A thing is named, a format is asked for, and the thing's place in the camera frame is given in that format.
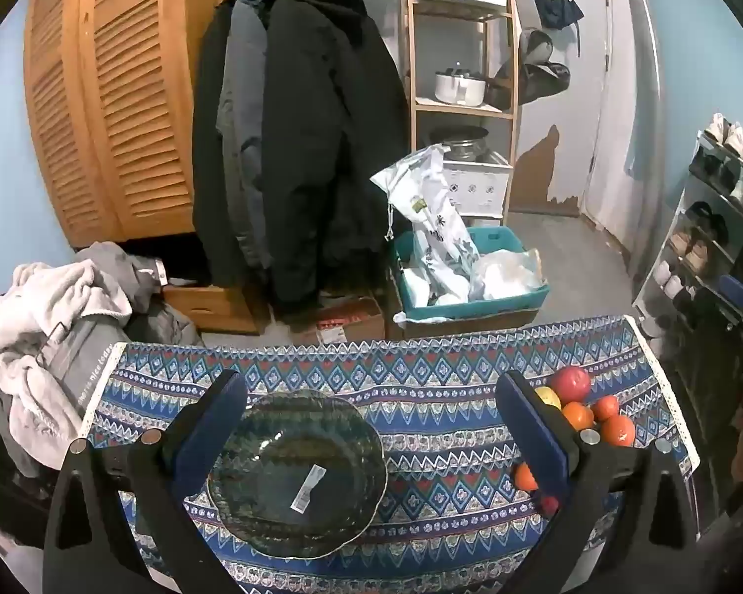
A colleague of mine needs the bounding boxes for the cardboard box with red label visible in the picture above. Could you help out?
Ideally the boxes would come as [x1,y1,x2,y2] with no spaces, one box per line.
[278,297,386,344]

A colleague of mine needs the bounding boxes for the orange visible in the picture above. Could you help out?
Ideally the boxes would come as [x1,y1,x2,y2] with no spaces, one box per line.
[599,414,637,446]
[560,402,595,433]

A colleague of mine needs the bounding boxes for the blue patterned tablecloth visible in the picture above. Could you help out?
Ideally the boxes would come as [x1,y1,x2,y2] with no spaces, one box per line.
[77,314,700,594]

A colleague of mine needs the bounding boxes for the white printed box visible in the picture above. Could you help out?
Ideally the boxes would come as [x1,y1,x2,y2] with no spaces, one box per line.
[442,157,512,217]

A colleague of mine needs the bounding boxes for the metal shoe rack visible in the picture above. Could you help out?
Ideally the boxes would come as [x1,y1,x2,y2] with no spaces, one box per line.
[632,114,743,353]

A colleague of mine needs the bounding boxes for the pile of clothes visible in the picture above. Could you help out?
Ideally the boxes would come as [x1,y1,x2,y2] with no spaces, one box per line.
[0,260,131,471]

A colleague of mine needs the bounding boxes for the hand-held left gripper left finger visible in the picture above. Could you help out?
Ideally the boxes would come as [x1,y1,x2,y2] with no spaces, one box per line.
[43,371,249,594]

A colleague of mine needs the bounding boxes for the dark grey jacket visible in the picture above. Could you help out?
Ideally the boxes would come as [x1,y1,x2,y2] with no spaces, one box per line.
[124,306,202,347]

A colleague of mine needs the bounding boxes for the clear plastic bag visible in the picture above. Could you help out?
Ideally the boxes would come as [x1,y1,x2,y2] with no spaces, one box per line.
[471,249,542,298]

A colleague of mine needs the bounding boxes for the black coat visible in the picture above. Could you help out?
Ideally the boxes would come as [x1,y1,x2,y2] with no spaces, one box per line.
[192,0,410,323]

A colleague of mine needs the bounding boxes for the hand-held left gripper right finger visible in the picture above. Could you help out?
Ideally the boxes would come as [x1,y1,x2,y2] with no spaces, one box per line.
[495,371,700,594]

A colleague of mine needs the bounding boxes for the white door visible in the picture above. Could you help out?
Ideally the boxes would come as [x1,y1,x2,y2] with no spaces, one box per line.
[582,0,660,242]

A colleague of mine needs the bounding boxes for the wooden drawer box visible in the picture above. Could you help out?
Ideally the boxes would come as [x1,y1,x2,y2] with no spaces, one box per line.
[162,285,261,335]

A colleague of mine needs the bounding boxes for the white printed bag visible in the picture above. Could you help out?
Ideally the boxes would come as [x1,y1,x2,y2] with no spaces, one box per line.
[370,144,480,307]

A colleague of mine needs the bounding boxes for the grey coat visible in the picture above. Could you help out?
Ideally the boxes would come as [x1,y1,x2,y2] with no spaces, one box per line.
[219,0,270,270]

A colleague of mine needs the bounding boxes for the grey printed bag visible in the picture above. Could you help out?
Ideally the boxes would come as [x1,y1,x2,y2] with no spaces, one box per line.
[37,315,131,422]

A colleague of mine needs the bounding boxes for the wooden shelf rack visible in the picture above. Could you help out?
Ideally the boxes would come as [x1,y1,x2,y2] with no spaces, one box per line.
[404,0,521,227]

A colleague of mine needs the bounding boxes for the dark blue umbrella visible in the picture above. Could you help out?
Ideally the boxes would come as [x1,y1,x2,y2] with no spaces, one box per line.
[534,0,586,32]

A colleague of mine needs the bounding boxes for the wooden louvered wardrobe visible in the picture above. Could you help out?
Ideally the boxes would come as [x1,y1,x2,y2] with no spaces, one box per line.
[23,0,236,248]

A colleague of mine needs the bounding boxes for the grey hanging bag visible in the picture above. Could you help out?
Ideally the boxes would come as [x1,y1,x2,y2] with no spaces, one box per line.
[519,30,555,69]

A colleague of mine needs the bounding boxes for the steel pot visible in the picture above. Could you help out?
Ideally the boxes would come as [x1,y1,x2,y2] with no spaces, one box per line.
[430,125,490,162]

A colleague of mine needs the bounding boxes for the white rice cooker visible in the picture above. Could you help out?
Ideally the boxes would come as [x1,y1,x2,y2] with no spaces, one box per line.
[433,68,489,106]

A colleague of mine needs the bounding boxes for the black hanging bag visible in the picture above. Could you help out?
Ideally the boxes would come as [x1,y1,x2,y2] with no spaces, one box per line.
[489,60,572,106]

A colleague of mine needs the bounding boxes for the dark glass bowl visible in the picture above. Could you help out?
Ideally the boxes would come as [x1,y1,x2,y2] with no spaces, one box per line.
[207,390,388,561]

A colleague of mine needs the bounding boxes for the rows of shoes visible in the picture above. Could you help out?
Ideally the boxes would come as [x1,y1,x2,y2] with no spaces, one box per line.
[640,112,743,335]

